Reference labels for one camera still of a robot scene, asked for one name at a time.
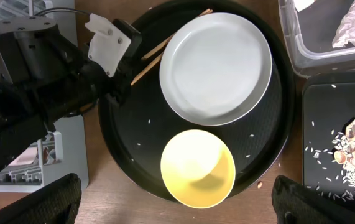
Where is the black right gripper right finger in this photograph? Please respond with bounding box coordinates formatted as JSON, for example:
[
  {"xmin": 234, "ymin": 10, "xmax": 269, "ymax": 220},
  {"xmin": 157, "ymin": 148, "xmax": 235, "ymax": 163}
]
[{"xmin": 272, "ymin": 175, "xmax": 355, "ymax": 224}]

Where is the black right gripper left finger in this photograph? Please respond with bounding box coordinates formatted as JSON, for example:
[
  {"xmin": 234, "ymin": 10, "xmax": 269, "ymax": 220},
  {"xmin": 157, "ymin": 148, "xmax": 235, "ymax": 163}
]
[{"xmin": 0, "ymin": 173, "xmax": 82, "ymax": 224}]

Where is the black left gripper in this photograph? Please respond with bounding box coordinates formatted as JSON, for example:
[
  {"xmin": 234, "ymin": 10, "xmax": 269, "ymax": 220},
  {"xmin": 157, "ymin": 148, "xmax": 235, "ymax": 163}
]
[{"xmin": 87, "ymin": 19, "xmax": 142, "ymax": 105}]

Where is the wooden chopstick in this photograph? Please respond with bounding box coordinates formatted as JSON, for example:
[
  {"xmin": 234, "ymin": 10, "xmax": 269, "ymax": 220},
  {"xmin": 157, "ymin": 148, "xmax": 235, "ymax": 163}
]
[
  {"xmin": 131, "ymin": 53, "xmax": 164, "ymax": 86},
  {"xmin": 141, "ymin": 9, "xmax": 213, "ymax": 60}
]

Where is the yellow plastic bowl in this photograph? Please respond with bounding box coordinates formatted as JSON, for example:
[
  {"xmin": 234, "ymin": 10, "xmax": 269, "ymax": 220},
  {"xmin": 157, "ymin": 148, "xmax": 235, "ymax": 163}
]
[{"xmin": 160, "ymin": 129, "xmax": 236, "ymax": 209}]

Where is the white round plate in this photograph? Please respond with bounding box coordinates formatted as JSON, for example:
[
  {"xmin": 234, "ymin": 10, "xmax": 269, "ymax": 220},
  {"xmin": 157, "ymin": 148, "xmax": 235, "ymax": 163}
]
[{"xmin": 159, "ymin": 12, "xmax": 273, "ymax": 126}]

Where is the pink plastic cup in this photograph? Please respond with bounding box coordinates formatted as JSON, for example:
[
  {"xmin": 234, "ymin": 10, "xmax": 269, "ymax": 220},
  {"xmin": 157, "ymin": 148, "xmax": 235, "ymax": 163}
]
[{"xmin": 9, "ymin": 146, "xmax": 38, "ymax": 166}]

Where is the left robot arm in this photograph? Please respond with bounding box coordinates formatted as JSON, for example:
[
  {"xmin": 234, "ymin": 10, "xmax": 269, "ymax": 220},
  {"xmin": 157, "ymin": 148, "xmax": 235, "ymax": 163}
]
[{"xmin": 0, "ymin": 16, "xmax": 142, "ymax": 171}]

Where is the grey dishwasher rack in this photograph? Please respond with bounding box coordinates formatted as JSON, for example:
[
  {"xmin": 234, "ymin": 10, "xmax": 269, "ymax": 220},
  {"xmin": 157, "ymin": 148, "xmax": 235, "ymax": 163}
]
[{"xmin": 0, "ymin": 13, "xmax": 96, "ymax": 188}]

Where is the black rectangular waste bin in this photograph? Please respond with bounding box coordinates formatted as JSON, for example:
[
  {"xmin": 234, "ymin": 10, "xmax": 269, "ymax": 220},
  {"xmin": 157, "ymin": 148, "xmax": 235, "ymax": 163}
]
[{"xmin": 302, "ymin": 71, "xmax": 355, "ymax": 212}]

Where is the clear plastic waste bin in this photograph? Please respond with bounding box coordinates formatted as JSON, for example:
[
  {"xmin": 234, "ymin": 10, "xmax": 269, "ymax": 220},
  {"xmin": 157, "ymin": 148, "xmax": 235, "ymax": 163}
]
[{"xmin": 279, "ymin": 0, "xmax": 355, "ymax": 77}]

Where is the round black tray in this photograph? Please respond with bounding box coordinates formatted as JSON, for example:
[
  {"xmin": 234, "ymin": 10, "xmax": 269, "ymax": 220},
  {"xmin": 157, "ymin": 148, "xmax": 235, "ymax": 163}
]
[{"xmin": 98, "ymin": 1, "xmax": 295, "ymax": 201}]

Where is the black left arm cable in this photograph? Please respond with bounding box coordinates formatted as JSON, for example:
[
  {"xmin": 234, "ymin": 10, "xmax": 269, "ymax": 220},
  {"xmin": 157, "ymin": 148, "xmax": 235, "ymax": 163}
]
[{"xmin": 34, "ymin": 7, "xmax": 93, "ymax": 18}]

